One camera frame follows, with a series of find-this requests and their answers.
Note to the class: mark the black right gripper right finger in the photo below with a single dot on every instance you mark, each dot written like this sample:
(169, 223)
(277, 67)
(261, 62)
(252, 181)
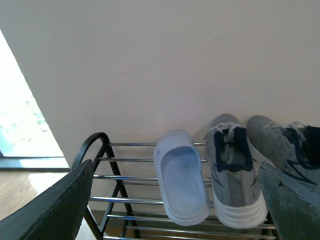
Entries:
(295, 209)

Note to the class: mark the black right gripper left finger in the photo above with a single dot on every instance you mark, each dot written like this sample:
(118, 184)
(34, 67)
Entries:
(55, 214)

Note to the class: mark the grey knit sneaker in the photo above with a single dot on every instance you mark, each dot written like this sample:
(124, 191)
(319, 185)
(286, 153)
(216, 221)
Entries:
(238, 200)
(293, 149)

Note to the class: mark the light blue slipper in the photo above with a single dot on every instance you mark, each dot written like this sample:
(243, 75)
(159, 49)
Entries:
(178, 167)

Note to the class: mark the black metal shoe rack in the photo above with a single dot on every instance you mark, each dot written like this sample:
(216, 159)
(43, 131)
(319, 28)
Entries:
(126, 203)

